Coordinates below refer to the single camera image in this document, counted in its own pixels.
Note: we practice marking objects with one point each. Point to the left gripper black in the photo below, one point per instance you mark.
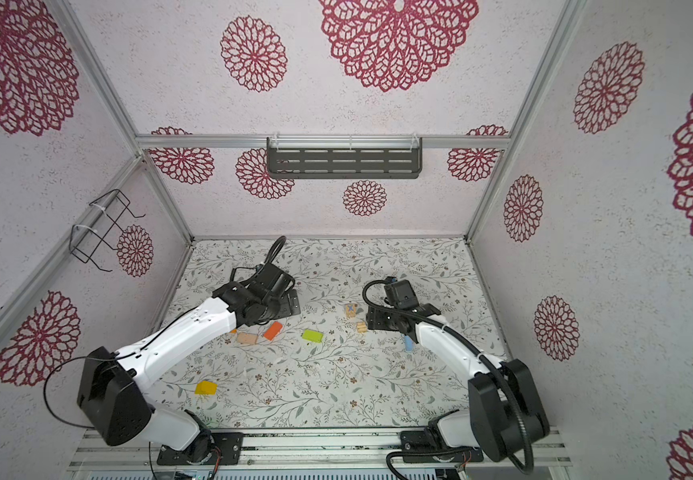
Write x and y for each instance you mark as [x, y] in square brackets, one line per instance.
[286, 308]

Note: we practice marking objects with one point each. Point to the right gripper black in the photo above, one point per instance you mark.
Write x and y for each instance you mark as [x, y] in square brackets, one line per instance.
[374, 318]

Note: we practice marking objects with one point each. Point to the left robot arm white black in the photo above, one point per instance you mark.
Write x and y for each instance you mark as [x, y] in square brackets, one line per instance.
[114, 387]

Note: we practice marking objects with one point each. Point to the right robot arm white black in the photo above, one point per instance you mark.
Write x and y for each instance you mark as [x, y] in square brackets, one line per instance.
[504, 416]

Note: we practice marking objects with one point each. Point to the red-orange wood block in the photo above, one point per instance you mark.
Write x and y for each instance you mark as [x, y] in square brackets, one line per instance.
[272, 332]

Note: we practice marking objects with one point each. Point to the lime green wood block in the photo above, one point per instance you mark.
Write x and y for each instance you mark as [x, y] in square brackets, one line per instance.
[313, 336]

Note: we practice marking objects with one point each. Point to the natural plain wood block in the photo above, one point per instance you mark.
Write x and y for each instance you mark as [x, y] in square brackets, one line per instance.
[247, 338]

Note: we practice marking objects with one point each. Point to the yellow wood block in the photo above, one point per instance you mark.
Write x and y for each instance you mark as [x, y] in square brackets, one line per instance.
[206, 388]

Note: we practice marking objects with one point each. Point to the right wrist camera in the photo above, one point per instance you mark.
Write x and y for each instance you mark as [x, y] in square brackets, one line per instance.
[399, 294]

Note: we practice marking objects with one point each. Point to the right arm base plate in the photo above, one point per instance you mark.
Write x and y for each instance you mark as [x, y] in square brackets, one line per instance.
[424, 446]

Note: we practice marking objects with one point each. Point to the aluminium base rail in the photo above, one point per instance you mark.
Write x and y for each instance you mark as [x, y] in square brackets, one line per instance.
[288, 448]

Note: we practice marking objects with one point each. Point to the grey metal wall shelf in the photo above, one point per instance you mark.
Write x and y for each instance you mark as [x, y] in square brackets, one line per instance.
[353, 161]

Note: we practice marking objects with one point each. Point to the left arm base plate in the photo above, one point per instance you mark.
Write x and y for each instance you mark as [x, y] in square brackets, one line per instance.
[222, 448]

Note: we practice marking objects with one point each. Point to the black wire wall rack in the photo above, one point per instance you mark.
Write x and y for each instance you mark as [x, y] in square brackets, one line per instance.
[87, 239]

